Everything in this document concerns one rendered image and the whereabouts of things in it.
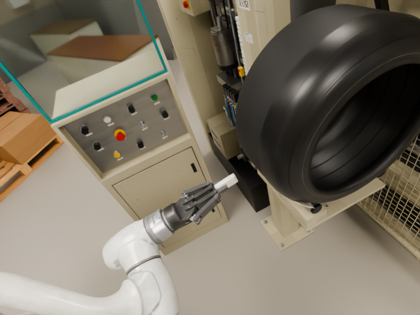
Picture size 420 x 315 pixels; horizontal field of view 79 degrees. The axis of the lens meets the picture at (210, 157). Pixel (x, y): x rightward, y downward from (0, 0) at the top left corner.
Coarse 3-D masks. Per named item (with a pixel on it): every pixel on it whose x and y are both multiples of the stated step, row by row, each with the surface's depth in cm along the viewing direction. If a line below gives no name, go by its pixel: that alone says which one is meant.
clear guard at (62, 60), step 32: (0, 0) 80; (32, 0) 83; (64, 0) 86; (96, 0) 90; (128, 0) 93; (0, 32) 85; (32, 32) 88; (64, 32) 92; (96, 32) 95; (128, 32) 99; (0, 64) 89; (32, 64) 93; (64, 64) 97; (96, 64) 102; (128, 64) 106; (160, 64) 111; (32, 96) 99; (64, 96) 104; (96, 96) 109
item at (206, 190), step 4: (212, 184) 75; (204, 188) 76; (208, 188) 76; (200, 192) 76; (204, 192) 76; (208, 192) 76; (192, 196) 76; (196, 196) 76; (200, 196) 76; (184, 200) 75; (188, 200) 75; (196, 200) 76; (184, 204) 75
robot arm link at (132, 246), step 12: (132, 228) 72; (144, 228) 71; (120, 240) 71; (132, 240) 70; (144, 240) 71; (108, 252) 71; (120, 252) 70; (132, 252) 69; (144, 252) 69; (156, 252) 71; (108, 264) 71; (120, 264) 71; (132, 264) 68
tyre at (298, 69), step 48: (288, 48) 63; (336, 48) 54; (384, 48) 53; (240, 96) 75; (288, 96) 58; (336, 96) 55; (384, 96) 90; (288, 144) 61; (336, 144) 103; (384, 144) 91; (288, 192) 74; (336, 192) 80
